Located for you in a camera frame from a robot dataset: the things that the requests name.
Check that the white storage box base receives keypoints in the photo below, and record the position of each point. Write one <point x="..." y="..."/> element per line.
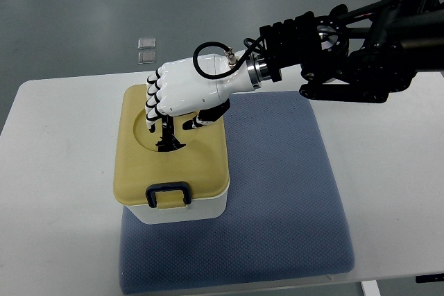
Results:
<point x="199" y="209"/>

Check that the upper floor metal plate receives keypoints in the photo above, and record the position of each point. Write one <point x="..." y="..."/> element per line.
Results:
<point x="146" y="43"/>

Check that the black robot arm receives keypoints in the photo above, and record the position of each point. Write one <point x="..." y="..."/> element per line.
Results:
<point x="361" y="55"/>

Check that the blue grey cushion mat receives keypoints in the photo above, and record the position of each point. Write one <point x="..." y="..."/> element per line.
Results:
<point x="284" y="217"/>

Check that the black table edge bracket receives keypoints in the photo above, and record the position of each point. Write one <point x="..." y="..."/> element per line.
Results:
<point x="422" y="279"/>

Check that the front dark blue latch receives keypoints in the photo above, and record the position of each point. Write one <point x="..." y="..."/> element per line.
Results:
<point x="168" y="195"/>

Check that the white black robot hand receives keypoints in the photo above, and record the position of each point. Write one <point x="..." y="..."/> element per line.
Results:
<point x="176" y="88"/>

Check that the yellow storage box lid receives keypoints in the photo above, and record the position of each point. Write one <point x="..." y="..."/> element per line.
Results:
<point x="202" y="161"/>

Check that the white table leg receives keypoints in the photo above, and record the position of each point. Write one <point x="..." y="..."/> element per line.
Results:
<point x="370" y="288"/>

